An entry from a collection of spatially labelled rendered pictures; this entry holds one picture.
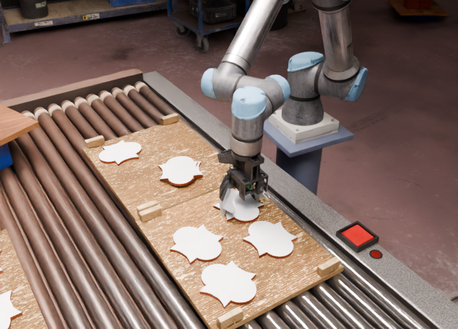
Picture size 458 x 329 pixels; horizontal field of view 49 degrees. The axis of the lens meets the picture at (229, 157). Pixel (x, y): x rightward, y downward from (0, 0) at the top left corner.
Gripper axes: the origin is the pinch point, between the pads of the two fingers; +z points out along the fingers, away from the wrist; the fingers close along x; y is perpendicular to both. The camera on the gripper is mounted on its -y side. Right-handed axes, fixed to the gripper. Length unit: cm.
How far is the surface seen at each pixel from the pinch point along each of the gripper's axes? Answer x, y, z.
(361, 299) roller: 7.0, 39.4, 0.5
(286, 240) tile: 2.5, 17.7, -1.0
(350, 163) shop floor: 145, -87, 100
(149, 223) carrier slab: -23.0, -6.9, 1.2
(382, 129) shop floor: 193, -106, 101
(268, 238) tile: -0.8, 14.8, -0.9
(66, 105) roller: -21, -85, 7
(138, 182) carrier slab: -18.3, -25.0, 2.2
